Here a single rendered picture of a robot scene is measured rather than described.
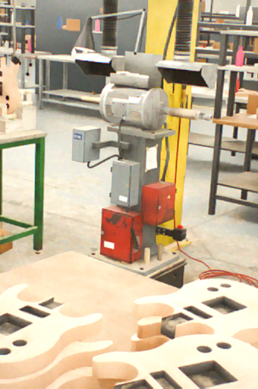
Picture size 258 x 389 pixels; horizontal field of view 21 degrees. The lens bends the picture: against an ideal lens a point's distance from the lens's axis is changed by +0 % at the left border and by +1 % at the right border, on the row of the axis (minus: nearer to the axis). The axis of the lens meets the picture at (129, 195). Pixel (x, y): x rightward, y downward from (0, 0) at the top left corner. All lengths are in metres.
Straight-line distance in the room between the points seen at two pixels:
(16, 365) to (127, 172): 2.66
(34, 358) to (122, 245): 2.67
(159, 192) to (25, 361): 2.67
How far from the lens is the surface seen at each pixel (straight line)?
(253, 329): 1.99
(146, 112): 4.24
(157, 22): 5.36
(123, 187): 4.31
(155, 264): 4.47
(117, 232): 4.39
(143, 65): 4.47
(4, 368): 1.76
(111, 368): 1.67
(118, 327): 2.22
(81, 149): 4.27
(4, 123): 5.05
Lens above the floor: 1.86
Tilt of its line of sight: 15 degrees down
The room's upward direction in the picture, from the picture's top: 3 degrees clockwise
